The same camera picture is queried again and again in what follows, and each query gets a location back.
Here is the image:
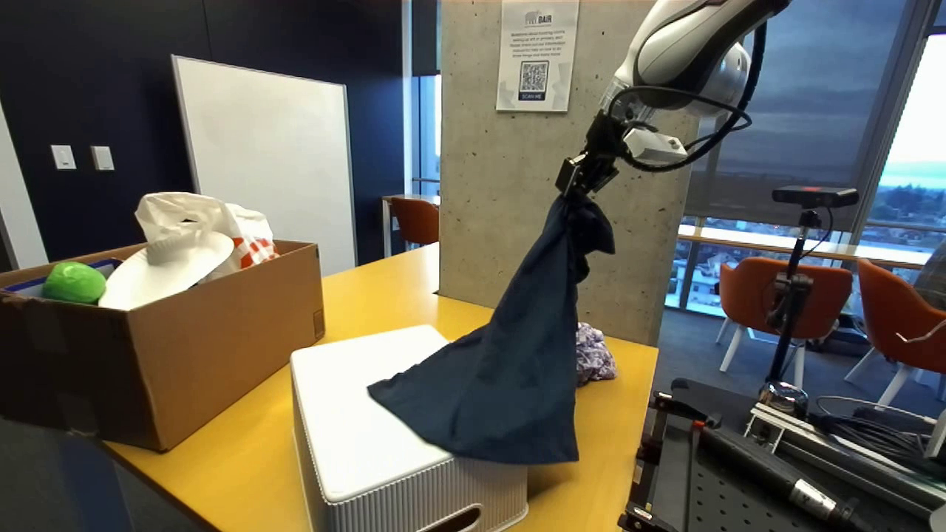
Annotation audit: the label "dark blue shirt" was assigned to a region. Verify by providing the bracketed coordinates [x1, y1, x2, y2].
[366, 188, 622, 467]

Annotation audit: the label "black camera on stand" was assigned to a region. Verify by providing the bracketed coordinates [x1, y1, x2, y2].
[759, 183, 864, 395]

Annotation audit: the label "orange chair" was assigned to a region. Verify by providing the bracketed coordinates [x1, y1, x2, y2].
[717, 257, 858, 379]
[382, 192, 445, 253]
[854, 257, 946, 413]

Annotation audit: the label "white whiteboard panel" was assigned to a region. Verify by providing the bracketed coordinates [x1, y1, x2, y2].
[170, 52, 359, 281]

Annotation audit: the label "black tripod equipment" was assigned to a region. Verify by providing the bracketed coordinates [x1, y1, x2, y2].
[617, 379, 946, 532]

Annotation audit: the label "white bowl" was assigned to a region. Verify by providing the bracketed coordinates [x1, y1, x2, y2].
[99, 231, 241, 314]

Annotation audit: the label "green ball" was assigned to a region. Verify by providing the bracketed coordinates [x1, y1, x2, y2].
[38, 260, 109, 306]

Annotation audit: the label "brown cardboard box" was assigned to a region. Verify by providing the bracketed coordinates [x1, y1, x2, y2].
[0, 235, 328, 455]

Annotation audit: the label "white plastic bag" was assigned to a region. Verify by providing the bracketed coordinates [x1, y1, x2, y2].
[131, 188, 282, 281]

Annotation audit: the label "white plastic storage box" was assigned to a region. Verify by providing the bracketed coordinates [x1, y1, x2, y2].
[288, 321, 533, 532]

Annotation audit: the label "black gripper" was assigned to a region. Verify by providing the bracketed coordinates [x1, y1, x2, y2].
[554, 111, 628, 207]

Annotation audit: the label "grey concrete pillar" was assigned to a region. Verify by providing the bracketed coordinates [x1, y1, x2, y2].
[437, 0, 727, 349]

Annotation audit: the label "purple white checkered shirt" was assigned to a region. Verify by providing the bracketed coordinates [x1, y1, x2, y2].
[573, 319, 622, 387]

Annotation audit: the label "white QR code poster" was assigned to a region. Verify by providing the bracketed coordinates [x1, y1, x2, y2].
[493, 0, 583, 114]

